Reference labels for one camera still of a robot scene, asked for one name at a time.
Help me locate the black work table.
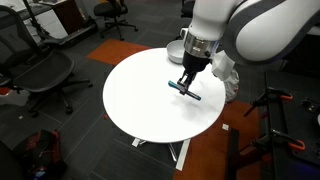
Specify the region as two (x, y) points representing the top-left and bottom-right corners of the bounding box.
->
(226, 69), (320, 180)

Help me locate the orange handled black clamp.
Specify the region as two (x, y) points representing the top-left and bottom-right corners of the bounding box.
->
(243, 86), (294, 118)
(249, 128), (307, 155)

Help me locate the white long desk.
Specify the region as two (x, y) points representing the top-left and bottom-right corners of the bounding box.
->
(0, 0), (70, 40)

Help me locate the white bowl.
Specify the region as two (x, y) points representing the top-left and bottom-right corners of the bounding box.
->
(166, 39), (188, 65)

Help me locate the brown wooden cabinet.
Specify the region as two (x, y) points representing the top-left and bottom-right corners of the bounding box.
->
(51, 0), (86, 35)

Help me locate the black electric scooter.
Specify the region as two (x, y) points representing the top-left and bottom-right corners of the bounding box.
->
(21, 0), (99, 48)

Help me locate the white red floor object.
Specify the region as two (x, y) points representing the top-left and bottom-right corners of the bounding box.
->
(0, 87), (31, 107)

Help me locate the green marker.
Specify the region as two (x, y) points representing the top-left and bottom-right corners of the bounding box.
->
(167, 80), (203, 102)

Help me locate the white table base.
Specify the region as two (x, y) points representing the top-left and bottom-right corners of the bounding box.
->
(131, 137), (192, 172)

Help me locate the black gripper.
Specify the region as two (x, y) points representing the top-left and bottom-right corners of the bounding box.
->
(177, 50), (212, 96)

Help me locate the grey mesh office chair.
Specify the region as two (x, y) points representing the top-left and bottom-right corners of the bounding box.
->
(0, 4), (94, 118)

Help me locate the black swivel office chair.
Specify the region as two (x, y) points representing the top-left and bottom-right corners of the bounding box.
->
(93, 0), (139, 42)

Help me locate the small black table device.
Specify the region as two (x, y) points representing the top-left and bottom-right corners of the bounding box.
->
(301, 96), (320, 115)

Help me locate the red black backpack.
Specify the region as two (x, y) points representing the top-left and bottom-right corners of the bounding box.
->
(14, 129), (68, 180)

